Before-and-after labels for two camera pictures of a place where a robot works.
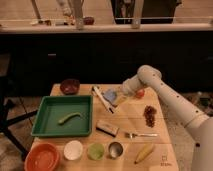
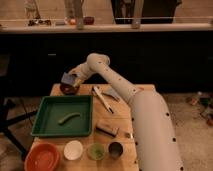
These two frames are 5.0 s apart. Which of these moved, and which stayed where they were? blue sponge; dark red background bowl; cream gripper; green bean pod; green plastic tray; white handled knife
Moved: cream gripper; blue sponge
Stayed: dark red background bowl; green bean pod; white handled knife; green plastic tray
